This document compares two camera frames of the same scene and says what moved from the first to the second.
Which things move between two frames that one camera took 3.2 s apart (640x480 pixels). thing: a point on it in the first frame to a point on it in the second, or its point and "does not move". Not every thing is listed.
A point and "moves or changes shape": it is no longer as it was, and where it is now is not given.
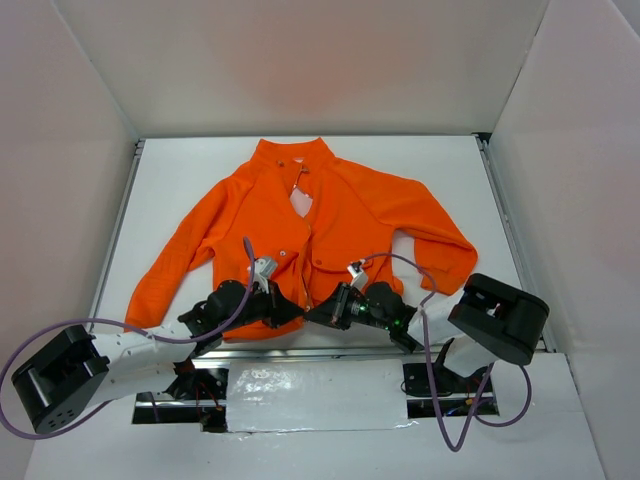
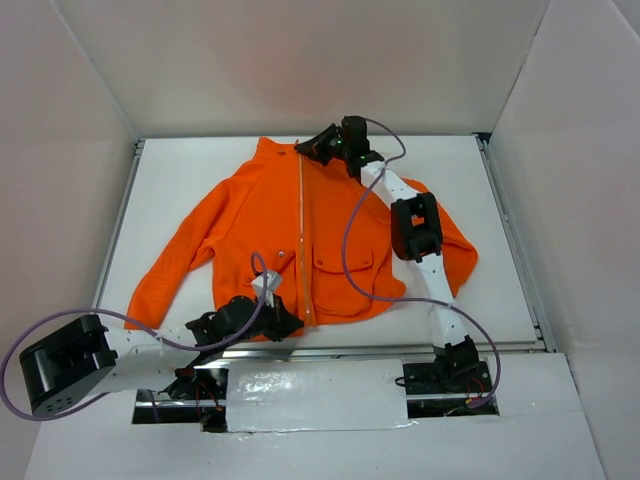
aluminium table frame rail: (315, 350) does not move
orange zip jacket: (282, 229) moves or changes shape
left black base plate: (198, 395) does not move
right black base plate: (455, 392) does not move
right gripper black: (338, 306) to (325, 145)
